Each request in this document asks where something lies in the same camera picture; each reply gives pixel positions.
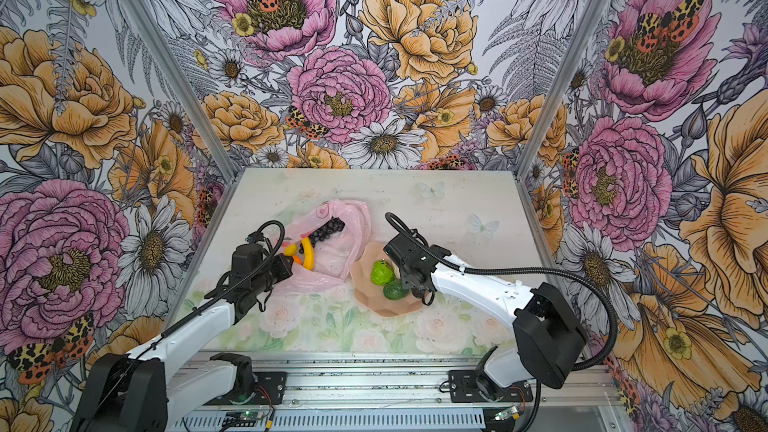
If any dark green avocado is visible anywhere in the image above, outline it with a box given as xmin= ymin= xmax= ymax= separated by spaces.
xmin=383 ymin=279 xmax=409 ymax=301

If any bright green lime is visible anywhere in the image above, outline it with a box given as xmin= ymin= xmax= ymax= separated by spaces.
xmin=370 ymin=260 xmax=396 ymax=287

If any pink scalloped plate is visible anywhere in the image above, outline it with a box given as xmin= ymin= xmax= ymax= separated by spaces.
xmin=350 ymin=241 xmax=423 ymax=318

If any pink plastic bag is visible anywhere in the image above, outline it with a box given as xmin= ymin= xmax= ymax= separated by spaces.
xmin=276 ymin=199 xmax=372 ymax=294

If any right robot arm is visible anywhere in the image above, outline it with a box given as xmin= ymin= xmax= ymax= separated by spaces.
xmin=383 ymin=233 xmax=587 ymax=401

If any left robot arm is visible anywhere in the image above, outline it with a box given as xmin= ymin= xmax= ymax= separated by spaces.
xmin=70 ymin=237 xmax=294 ymax=431

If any yellow banana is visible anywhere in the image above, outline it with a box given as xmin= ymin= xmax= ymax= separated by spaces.
xmin=283 ymin=236 xmax=315 ymax=271

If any dark purple grape bunch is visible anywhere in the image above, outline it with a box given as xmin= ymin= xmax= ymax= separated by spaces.
xmin=309 ymin=217 xmax=346 ymax=245

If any left green circuit board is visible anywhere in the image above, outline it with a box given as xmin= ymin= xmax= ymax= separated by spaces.
xmin=221 ymin=410 xmax=261 ymax=431

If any green circuit board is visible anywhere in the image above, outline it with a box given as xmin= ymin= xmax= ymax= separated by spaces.
xmin=221 ymin=410 xmax=261 ymax=431
xmin=494 ymin=406 xmax=520 ymax=422

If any right green circuit board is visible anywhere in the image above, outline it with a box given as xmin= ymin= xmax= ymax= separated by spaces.
xmin=494 ymin=406 xmax=520 ymax=422

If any left black cable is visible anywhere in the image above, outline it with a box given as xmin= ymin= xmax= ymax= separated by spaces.
xmin=95 ymin=219 xmax=286 ymax=421

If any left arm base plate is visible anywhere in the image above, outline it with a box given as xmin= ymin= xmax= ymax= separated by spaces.
xmin=205 ymin=371 xmax=288 ymax=406

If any aluminium mounting rail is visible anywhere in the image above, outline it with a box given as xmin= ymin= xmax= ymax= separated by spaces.
xmin=110 ymin=352 xmax=622 ymax=412

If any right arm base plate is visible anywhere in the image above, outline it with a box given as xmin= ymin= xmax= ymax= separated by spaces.
xmin=441 ymin=369 xmax=534 ymax=404

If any white vented cable duct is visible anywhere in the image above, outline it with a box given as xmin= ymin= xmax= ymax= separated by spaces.
xmin=168 ymin=407 xmax=486 ymax=431

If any left aluminium frame post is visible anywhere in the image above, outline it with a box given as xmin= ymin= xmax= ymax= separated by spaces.
xmin=120 ymin=0 xmax=239 ymax=184

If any aluminium frame post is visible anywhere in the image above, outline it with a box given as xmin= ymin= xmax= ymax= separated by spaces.
xmin=515 ymin=0 xmax=611 ymax=180
xmin=120 ymin=0 xmax=239 ymax=184

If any right aluminium frame post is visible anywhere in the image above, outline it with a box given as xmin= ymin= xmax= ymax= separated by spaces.
xmin=515 ymin=0 xmax=611 ymax=180

